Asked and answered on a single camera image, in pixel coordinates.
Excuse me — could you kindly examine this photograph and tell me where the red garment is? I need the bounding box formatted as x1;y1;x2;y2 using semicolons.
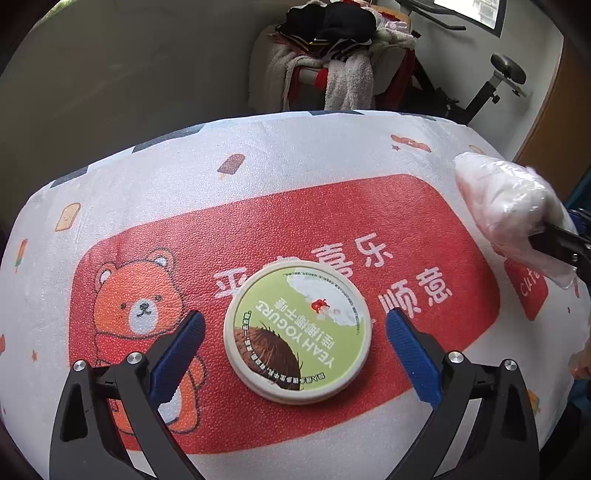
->
390;48;419;104

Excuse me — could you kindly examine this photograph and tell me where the beige chair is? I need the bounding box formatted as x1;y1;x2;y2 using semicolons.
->
249;9;416;114

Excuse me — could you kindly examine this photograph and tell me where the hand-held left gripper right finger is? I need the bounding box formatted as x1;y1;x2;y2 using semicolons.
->
385;308;541;480

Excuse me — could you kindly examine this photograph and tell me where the person's right hand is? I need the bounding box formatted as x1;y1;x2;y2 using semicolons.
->
570;339;591;381

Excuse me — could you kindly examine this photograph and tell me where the white fluffy garment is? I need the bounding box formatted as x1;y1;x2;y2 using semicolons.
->
372;14;416;49

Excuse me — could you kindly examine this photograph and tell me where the patterned tablecloth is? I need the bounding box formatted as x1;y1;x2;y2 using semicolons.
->
46;108;439;190

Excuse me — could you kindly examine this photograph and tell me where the black garment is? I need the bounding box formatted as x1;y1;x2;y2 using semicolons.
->
276;4;377;51

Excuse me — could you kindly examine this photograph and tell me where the small dark framed window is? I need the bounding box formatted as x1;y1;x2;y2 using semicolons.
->
434;0;505;33

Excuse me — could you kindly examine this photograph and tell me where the black exercise bike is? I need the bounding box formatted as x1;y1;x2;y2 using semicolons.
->
397;0;529;127

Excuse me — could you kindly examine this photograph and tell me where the round green yogurt lid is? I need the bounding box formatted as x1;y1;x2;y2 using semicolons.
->
223;265;374;404

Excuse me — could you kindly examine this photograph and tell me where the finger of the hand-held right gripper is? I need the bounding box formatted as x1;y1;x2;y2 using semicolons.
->
538;222;591;247
530;235;591;278

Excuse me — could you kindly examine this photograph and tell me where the wooden door panel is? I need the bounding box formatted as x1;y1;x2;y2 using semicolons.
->
512;41;591;185

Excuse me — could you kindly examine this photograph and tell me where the printed white table cover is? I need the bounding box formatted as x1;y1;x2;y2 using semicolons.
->
0;110;591;480

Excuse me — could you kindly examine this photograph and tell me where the clear plastic bag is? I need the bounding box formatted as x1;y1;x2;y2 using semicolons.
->
455;151;580;291

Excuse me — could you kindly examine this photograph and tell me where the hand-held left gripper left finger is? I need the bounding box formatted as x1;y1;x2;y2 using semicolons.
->
48;310;206;480

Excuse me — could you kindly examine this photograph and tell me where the white fluffy towel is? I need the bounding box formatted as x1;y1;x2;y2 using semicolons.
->
323;53;375;112

